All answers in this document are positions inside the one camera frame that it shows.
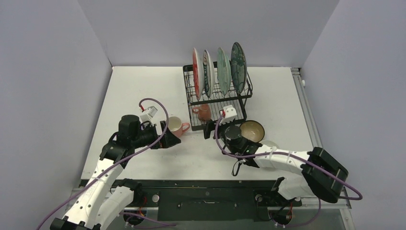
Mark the black wire dish rack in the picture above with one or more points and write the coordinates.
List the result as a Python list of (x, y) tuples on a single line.
[(217, 101)]

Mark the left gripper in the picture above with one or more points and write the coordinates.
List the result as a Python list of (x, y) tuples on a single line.
[(170, 140)]

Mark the large pink mug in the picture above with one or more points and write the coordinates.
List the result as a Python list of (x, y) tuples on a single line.
[(177, 127)]

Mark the light green flower plate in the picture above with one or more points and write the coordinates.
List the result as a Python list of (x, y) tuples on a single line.
[(223, 71)]

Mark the aluminium rail right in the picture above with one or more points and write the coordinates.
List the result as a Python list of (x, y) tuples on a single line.
[(305, 105)]

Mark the dark blue plate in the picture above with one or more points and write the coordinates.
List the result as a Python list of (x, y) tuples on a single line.
[(238, 67)]

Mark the white bowl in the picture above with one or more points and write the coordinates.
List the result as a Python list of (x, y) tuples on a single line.
[(269, 143)]

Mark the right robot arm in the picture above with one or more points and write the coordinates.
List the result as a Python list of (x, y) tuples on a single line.
[(317, 172)]

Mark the brown black bowl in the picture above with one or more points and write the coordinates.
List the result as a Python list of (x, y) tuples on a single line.
[(252, 130)]

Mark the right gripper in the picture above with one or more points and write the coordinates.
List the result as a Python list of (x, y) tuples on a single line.
[(217, 127)]

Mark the red teal plate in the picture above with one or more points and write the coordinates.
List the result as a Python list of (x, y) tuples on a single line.
[(198, 75)]

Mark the small orange mug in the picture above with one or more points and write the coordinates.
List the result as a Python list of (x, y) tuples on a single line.
[(203, 112)]

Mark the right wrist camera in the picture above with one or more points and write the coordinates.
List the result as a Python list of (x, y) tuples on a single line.
[(228, 114)]

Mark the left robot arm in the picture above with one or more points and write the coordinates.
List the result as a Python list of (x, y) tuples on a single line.
[(92, 211)]

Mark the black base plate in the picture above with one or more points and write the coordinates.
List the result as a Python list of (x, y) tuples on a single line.
[(200, 200)]

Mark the white plate blue rim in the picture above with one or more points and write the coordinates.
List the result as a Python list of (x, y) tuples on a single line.
[(208, 70)]

